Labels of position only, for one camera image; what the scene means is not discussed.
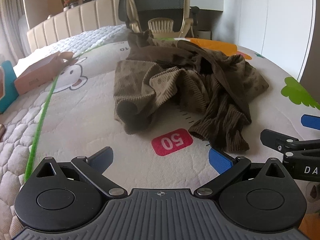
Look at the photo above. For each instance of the white trash bin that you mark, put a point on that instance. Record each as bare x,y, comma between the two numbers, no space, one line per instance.
203,34

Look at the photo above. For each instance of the beige mesh office chair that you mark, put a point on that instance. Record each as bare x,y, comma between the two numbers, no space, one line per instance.
164,18

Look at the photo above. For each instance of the cartoon printed play mat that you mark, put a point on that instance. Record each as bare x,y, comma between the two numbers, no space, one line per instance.
75,116

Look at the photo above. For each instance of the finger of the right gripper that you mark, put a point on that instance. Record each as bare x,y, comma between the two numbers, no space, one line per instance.
285,143

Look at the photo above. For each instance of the brown corduroy dotted garment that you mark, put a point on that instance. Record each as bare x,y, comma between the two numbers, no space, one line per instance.
207,82

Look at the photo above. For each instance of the white quilted mattress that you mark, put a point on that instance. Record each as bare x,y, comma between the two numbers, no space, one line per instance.
77,44

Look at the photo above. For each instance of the grey curtain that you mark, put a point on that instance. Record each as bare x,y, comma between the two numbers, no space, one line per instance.
14,28

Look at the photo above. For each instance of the beige padded headboard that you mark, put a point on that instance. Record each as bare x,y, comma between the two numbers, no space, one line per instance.
89,16

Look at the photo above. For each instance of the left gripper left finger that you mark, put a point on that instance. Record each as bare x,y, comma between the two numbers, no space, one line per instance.
59,197

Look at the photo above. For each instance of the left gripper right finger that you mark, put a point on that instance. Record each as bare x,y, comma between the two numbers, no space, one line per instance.
260,197

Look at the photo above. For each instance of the pink cardboard box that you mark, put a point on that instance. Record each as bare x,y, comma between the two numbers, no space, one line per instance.
42,71

